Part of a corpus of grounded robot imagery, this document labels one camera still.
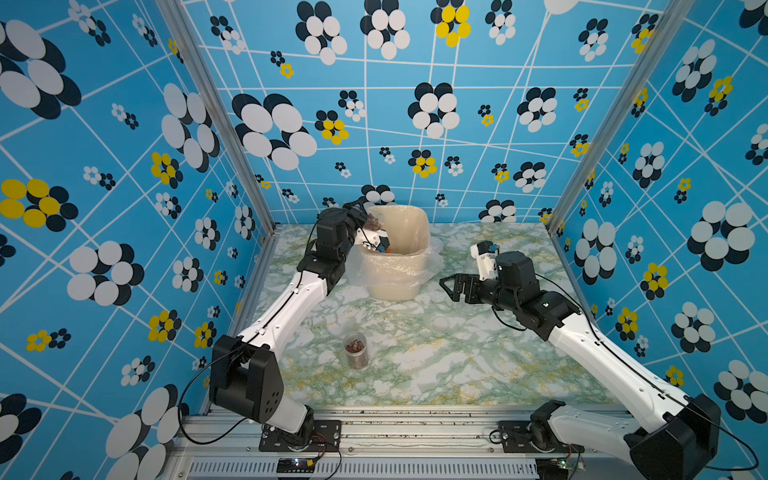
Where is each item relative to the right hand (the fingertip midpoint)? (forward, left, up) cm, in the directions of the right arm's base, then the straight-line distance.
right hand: (457, 280), depth 76 cm
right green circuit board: (-37, -21, -24) cm, 49 cm away
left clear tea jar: (-12, +27, -17) cm, 34 cm away
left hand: (+18, +27, +13) cm, 35 cm away
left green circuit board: (-37, +40, -26) cm, 61 cm away
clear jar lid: (0, +2, -24) cm, 24 cm away
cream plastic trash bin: (+3, +15, -2) cm, 16 cm away
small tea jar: (+15, +21, +7) cm, 27 cm away
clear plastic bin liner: (+5, +27, -3) cm, 28 cm away
